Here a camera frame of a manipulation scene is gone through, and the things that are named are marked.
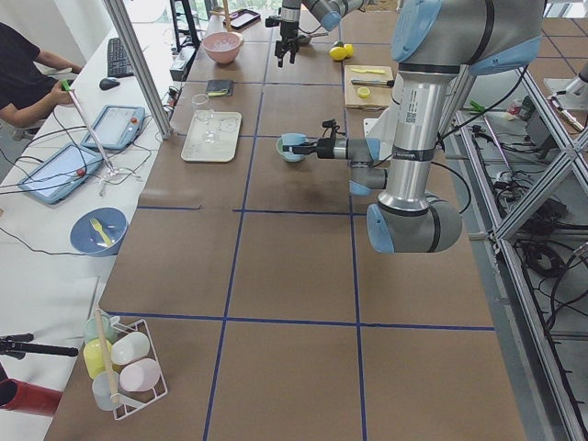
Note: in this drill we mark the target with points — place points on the green ceramic bowl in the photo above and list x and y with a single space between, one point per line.
288 156

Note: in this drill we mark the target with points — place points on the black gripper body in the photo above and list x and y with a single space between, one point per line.
323 149
289 30

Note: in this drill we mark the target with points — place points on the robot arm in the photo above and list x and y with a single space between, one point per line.
328 13
431 41

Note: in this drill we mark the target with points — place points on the white bear tray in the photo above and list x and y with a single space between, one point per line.
227 126

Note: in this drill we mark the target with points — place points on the seated person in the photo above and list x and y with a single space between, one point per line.
27 94

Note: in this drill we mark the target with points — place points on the metal ice scoop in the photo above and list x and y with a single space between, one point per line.
306 38

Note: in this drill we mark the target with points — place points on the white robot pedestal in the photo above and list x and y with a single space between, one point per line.
384 127

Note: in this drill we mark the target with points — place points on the red cylinder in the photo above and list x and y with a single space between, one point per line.
22 397

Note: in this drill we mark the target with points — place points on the black tripod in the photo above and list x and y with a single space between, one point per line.
19 345

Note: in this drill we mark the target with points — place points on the aluminium frame post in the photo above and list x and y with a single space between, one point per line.
122 24

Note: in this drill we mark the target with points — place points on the yellow plastic fork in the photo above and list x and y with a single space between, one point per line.
98 227

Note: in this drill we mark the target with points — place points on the half lemon slice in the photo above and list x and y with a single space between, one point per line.
363 92

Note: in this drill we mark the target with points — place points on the near teach pendant tablet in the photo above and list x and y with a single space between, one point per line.
61 174

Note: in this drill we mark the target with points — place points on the pink bowl with ice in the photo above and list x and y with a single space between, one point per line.
222 47

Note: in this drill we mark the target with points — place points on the yellow lemon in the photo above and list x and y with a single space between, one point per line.
349 50
337 54

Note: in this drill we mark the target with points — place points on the black computer mouse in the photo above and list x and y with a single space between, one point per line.
108 83

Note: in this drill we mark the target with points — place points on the light blue plastic cup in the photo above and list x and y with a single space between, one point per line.
293 138

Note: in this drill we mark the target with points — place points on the grey folded cloth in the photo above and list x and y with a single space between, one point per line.
219 88

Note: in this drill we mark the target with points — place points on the wooden cutting board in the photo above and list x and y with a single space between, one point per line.
368 86

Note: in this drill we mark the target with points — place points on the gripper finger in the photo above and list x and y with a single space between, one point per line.
293 49
308 154
299 149
279 53

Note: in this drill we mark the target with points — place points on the far teach pendant tablet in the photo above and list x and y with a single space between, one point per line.
118 126

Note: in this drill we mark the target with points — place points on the yellow plastic knife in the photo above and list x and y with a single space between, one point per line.
368 71

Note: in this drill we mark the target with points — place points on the blue bowl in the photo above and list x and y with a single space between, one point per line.
86 241

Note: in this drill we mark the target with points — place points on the black keyboard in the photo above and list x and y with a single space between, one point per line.
118 62

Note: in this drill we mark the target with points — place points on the teach pendant tablet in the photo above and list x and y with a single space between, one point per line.
118 126
61 174

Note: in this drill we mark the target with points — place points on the white wire cup rack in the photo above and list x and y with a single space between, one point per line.
122 362

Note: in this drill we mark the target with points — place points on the clear wine glass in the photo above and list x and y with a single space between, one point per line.
204 113

